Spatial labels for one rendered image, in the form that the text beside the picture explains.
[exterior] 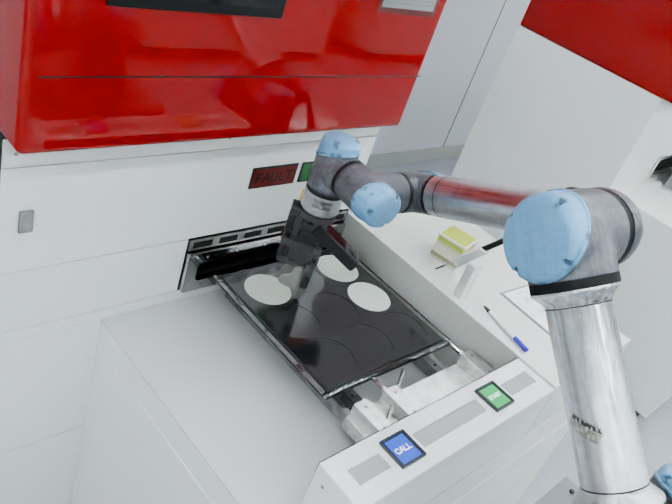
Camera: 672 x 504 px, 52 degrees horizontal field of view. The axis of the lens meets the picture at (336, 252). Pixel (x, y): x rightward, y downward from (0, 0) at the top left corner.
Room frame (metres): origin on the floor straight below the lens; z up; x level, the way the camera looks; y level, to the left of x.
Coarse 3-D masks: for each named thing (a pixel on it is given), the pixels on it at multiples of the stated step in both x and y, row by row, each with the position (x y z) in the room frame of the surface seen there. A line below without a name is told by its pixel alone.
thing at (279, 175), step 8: (272, 168) 1.24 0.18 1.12; (280, 168) 1.26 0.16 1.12; (288, 168) 1.28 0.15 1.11; (256, 176) 1.21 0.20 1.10; (264, 176) 1.23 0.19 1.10; (272, 176) 1.25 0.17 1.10; (280, 176) 1.27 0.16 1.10; (288, 176) 1.28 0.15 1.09; (256, 184) 1.22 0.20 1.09; (264, 184) 1.24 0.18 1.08; (272, 184) 1.25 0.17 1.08
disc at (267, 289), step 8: (248, 280) 1.16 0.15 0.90; (256, 280) 1.17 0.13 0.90; (264, 280) 1.18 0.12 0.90; (272, 280) 1.19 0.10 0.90; (248, 288) 1.14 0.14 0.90; (256, 288) 1.14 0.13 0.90; (264, 288) 1.15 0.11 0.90; (272, 288) 1.16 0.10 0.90; (280, 288) 1.17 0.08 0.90; (288, 288) 1.18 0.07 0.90; (256, 296) 1.12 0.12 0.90; (264, 296) 1.13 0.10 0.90; (272, 296) 1.14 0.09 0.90; (280, 296) 1.15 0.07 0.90; (288, 296) 1.16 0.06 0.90; (272, 304) 1.11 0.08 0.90
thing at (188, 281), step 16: (336, 224) 1.44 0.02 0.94; (256, 240) 1.25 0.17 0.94; (272, 240) 1.28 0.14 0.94; (192, 256) 1.12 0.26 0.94; (208, 256) 1.15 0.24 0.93; (224, 256) 1.18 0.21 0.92; (192, 272) 1.12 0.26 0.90; (208, 272) 1.18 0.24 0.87; (224, 272) 1.20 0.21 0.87; (192, 288) 1.13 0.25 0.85
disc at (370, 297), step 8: (352, 288) 1.27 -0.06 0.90; (360, 288) 1.28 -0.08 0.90; (368, 288) 1.29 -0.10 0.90; (376, 288) 1.30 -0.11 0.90; (352, 296) 1.24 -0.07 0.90; (360, 296) 1.25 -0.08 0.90; (368, 296) 1.26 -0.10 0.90; (376, 296) 1.27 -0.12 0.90; (384, 296) 1.28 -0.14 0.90; (360, 304) 1.22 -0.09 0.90; (368, 304) 1.23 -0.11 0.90; (376, 304) 1.24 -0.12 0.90; (384, 304) 1.25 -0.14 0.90
